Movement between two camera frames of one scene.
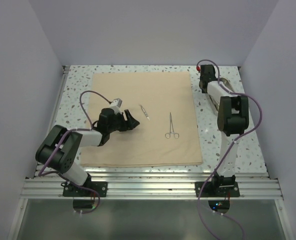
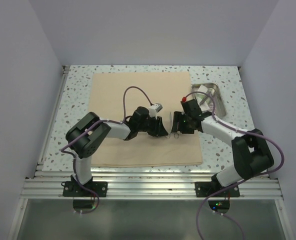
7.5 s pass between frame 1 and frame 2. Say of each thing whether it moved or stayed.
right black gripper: moved
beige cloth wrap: stayed
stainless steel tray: moved
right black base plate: stayed
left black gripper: moved
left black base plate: stayed
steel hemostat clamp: stayed
